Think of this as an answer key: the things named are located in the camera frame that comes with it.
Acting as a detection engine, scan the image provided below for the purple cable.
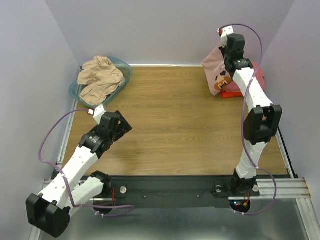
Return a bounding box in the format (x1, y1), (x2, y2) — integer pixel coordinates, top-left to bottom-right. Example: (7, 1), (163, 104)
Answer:
(217, 23), (278, 216)
(38, 108), (135, 218)

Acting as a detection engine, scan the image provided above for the beige t shirt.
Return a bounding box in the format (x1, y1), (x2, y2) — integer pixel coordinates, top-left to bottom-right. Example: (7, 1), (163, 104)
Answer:
(77, 56), (125, 106)

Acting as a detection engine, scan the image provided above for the folded orange t shirt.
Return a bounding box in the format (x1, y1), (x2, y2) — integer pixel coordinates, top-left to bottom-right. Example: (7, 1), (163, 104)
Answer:
(220, 91), (243, 99)

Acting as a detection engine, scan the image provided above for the teal plastic basket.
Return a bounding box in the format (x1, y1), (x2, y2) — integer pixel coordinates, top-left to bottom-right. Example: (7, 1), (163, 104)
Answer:
(68, 57), (133, 109)

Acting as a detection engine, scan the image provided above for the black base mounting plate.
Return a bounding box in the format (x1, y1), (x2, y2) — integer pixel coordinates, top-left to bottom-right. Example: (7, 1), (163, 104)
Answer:
(82, 175), (261, 210)

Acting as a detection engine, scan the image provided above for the folded salmon pink t shirt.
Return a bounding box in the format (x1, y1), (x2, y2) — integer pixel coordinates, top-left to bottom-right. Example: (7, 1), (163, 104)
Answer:
(223, 68), (266, 92)

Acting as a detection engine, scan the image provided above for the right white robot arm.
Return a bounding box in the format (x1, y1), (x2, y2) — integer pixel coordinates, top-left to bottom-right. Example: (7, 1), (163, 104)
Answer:
(219, 30), (283, 194)

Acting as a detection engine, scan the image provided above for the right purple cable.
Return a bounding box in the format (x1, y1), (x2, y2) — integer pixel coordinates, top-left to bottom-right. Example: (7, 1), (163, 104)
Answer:
(217, 23), (278, 216)

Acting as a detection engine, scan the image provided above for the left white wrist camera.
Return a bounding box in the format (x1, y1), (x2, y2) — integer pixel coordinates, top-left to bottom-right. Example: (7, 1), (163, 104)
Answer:
(88, 104), (107, 125)

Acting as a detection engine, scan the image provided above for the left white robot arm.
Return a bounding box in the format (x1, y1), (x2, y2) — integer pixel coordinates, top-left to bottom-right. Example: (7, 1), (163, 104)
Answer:
(25, 105), (132, 238)

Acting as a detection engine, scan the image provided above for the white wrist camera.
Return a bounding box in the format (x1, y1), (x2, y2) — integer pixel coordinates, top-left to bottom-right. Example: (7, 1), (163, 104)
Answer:
(217, 25), (234, 46)
(88, 104), (107, 125)

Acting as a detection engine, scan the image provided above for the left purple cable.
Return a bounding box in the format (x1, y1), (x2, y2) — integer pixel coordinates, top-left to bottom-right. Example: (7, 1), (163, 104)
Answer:
(38, 108), (135, 218)

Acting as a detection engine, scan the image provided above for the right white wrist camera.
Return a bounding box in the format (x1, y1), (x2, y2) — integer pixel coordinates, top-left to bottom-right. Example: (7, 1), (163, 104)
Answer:
(217, 25), (234, 46)

